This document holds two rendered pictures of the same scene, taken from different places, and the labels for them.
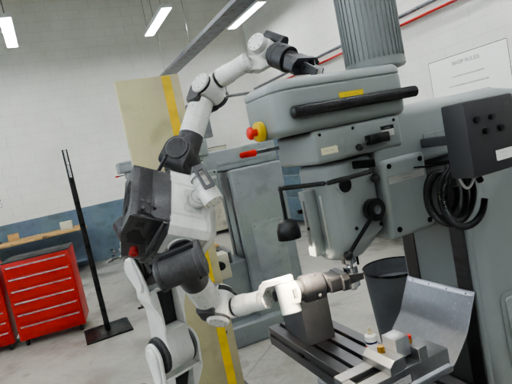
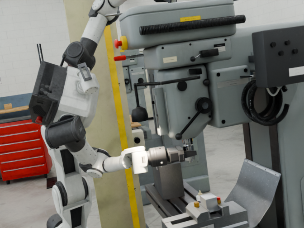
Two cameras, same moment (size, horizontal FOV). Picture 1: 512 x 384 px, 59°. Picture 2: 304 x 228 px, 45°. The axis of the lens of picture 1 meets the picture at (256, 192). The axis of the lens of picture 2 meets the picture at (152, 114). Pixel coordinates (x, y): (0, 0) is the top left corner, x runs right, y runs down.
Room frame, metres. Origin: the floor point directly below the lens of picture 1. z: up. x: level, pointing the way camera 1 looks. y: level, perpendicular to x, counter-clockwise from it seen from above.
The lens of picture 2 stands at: (-0.17, -0.37, 1.68)
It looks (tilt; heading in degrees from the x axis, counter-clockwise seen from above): 9 degrees down; 9
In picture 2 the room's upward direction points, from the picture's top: 8 degrees counter-clockwise
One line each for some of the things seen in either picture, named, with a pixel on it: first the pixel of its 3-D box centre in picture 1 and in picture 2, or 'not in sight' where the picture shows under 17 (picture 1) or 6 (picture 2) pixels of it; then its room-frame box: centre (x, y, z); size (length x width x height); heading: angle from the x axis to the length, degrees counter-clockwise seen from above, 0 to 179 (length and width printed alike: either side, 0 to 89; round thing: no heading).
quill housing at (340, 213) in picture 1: (340, 206); (183, 101); (1.47, -0.26, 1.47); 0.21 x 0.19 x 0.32; 24
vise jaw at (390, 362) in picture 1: (383, 359); (197, 211); (1.29, -0.27, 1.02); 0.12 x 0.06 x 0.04; 25
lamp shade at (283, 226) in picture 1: (287, 228); (139, 113); (1.35, -0.07, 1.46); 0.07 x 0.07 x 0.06
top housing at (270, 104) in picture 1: (323, 104); (176, 24); (1.47, -0.27, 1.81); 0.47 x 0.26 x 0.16; 114
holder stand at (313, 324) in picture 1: (305, 309); (167, 174); (1.78, -0.10, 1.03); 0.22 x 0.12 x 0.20; 19
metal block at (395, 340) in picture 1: (395, 344); (208, 202); (1.31, -0.32, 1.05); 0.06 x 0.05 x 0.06; 25
